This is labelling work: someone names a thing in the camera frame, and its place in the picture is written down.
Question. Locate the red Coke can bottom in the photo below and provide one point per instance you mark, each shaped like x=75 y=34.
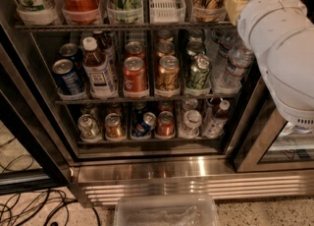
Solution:
x=166 y=124

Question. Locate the tea bottle bottom shelf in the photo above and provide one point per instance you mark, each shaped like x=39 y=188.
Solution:
x=216 y=120

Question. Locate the green white can bottom left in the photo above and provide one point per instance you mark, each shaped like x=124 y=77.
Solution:
x=88 y=126

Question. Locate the stainless fridge body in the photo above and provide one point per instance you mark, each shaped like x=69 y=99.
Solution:
x=102 y=173

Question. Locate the tea bottle white cap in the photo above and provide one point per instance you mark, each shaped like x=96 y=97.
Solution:
x=97 y=67

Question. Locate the glass fridge door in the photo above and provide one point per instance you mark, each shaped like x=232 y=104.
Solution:
x=29 y=159
x=271 y=142

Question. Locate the blue Pepsi can bottom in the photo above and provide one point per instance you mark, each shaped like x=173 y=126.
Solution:
x=145 y=123

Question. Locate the blue Pepsi can rear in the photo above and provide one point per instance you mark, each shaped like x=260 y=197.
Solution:
x=72 y=52

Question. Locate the red Coke can middle rear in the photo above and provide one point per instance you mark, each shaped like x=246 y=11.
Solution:
x=134 y=49

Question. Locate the clear water bottle rear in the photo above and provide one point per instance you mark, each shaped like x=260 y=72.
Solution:
x=227 y=38

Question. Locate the right glass fridge door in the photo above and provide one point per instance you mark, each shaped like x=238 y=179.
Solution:
x=271 y=142

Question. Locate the blue Pepsi can front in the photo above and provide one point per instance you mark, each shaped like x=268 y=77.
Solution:
x=66 y=77

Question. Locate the red coke can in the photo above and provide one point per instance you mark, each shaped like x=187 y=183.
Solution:
x=134 y=49
x=135 y=75
x=166 y=124

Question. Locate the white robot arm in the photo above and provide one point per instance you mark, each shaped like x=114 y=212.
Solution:
x=282 y=40

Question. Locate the orange LaCroix can middle front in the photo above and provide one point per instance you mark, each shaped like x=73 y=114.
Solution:
x=168 y=73

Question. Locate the orange LaCroix can middle rear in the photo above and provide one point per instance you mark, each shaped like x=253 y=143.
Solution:
x=164 y=48

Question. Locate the clear water bottle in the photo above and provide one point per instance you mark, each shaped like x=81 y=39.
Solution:
x=227 y=38
x=189 y=127
x=240 y=59

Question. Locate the left glass fridge door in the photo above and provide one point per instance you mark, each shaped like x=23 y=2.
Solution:
x=29 y=159

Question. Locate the red Coke can middle front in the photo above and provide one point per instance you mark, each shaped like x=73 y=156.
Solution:
x=135 y=75

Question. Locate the green LaCroix can middle front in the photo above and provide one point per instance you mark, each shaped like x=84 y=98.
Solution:
x=198 y=72

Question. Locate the green LaCroix can middle rear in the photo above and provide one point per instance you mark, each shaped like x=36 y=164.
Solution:
x=195 y=47

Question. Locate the orange can bottom shelf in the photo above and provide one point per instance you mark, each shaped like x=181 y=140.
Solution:
x=113 y=126

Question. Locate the blue pepsi can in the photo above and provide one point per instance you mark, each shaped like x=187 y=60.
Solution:
x=72 y=52
x=145 y=123
x=66 y=77

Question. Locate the clear water bottle front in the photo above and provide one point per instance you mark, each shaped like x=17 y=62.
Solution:
x=240 y=59

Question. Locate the clear water bottle bottom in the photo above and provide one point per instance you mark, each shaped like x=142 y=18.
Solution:
x=189 y=127

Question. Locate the clear plastic bin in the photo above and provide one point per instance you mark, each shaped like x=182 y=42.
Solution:
x=170 y=210

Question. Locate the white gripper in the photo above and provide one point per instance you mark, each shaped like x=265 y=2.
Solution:
x=269 y=16

